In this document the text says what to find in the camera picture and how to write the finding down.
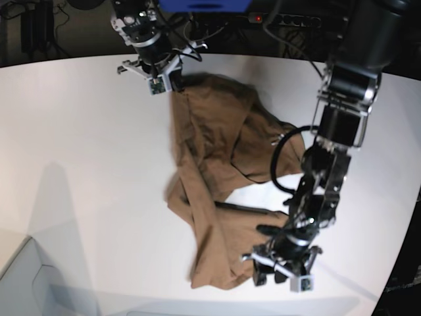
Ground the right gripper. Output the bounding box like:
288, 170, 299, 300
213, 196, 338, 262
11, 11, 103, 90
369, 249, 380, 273
117, 33, 208, 92

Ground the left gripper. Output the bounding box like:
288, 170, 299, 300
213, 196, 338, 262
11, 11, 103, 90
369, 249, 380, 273
241, 230, 322, 286

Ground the brown t-shirt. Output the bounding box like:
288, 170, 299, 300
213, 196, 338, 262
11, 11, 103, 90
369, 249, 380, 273
166, 73, 293, 290

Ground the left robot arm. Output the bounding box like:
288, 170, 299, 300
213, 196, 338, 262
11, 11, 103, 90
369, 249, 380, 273
242, 1, 420, 292

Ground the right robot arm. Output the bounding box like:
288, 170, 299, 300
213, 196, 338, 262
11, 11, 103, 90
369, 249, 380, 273
111, 1, 207, 95

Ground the blue box at top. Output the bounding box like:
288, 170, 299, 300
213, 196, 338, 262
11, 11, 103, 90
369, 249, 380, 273
159, 0, 251, 13

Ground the black power strip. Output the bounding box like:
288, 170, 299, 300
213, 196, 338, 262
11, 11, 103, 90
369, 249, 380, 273
247, 13, 322, 28

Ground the black equipment box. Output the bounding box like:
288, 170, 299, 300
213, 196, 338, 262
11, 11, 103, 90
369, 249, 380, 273
20, 1, 54, 55

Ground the white bin at corner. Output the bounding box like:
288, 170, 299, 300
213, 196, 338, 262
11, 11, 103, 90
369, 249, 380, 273
1, 237, 101, 315

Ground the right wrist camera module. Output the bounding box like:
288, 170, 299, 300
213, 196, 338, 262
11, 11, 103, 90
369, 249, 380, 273
147, 74, 172, 95

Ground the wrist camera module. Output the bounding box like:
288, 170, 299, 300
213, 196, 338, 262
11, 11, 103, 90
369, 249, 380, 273
147, 74, 172, 95
290, 275, 314, 293

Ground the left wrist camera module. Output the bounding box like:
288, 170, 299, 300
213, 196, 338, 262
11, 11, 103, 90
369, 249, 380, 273
290, 275, 314, 293

